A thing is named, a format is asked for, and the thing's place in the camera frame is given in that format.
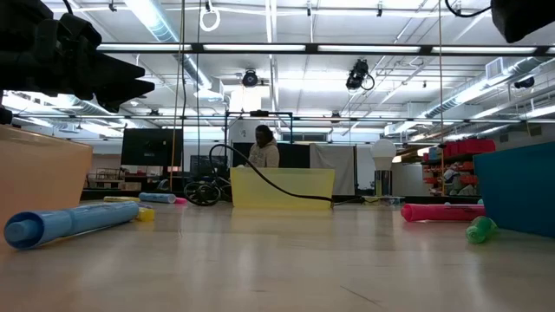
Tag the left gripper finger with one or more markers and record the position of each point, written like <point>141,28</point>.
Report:
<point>121,93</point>
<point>115,67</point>

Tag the blue Sharpie highlighter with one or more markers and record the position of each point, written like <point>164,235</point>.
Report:
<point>86,219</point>
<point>156,198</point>

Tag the pink highlighter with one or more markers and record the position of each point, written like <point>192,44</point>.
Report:
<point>181,201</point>

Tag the coral red highlighter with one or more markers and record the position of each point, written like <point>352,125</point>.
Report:
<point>433,212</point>

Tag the green small toy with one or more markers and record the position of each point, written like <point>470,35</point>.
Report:
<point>479,232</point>

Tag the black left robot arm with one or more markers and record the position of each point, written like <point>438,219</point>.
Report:
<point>17,11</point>

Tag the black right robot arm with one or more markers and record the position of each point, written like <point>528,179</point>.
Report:
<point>524,17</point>

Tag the large black monitor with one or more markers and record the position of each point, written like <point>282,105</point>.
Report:
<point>152,147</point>

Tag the small dark monitor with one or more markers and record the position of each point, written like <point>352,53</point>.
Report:
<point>204,164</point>

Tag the orange plastic tray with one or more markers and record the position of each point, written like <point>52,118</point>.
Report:
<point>39,173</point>

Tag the person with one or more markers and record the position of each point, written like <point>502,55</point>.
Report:
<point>264,156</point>

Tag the black partition screen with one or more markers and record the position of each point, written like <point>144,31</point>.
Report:
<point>295,156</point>

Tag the overhead LED light bar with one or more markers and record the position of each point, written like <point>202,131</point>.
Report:
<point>312,48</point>

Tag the yellow plastic tray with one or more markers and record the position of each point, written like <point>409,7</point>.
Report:
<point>303,182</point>

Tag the grey hanging cloth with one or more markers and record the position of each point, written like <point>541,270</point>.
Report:
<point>334,169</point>

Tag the chrome desk lamp with bulb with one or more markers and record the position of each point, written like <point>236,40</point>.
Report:
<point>383,154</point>

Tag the shelf with red bins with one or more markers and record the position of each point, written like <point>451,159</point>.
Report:
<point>470,147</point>

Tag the teal plastic tray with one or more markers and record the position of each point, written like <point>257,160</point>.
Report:
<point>520,190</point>

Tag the silver ventilation duct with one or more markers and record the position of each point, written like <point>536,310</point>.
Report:
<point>152,17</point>

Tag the round black overhead camera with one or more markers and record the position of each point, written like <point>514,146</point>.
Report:
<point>250,79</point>

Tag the black aluminium table frame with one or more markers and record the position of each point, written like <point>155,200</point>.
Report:
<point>433,199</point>

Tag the small black ceiling camera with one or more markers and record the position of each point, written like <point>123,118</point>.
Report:
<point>524,82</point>

